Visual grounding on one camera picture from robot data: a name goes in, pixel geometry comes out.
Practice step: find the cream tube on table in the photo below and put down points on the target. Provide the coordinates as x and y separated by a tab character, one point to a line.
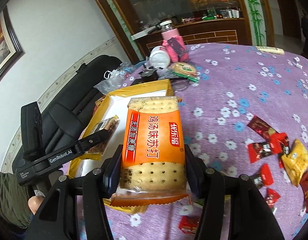
272	50

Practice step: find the yellow sandwich cracker pack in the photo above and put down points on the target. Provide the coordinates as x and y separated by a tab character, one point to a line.
296	162

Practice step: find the orange soda cracker pack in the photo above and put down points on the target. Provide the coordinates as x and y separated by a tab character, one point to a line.
153	157

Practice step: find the red black candy packet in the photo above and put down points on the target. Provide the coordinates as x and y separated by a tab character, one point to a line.
259	150

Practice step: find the pink sleeved glass bottle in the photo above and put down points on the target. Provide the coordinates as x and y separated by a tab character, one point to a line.
173	42

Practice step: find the green biscuit packet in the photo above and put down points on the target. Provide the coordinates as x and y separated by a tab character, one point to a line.
185	70

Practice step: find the white round container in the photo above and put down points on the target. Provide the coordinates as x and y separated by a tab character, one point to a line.
159	57

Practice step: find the framed wall picture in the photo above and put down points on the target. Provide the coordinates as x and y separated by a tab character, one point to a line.
10	48

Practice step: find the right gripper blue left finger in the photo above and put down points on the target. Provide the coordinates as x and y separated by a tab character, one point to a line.
111	176

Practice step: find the black sofa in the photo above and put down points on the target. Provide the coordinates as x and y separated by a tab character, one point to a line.
71	110

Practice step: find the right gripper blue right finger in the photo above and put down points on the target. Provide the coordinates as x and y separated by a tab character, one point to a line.
195	171

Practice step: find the small red candy packet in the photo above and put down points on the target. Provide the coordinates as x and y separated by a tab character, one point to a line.
272	197

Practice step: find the red black candy lower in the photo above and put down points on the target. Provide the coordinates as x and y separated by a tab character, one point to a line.
263	177

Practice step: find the dark maroon chocolate packet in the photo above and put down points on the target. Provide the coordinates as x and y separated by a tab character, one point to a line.
261	127

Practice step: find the brown label cracker pack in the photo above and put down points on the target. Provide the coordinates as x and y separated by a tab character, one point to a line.
99	138

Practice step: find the clear plastic bag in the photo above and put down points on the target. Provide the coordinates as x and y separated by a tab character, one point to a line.
113	79

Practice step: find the yellow white cardboard box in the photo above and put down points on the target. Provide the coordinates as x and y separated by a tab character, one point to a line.
115	103

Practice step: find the person left hand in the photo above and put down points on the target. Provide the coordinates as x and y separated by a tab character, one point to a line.
34	203

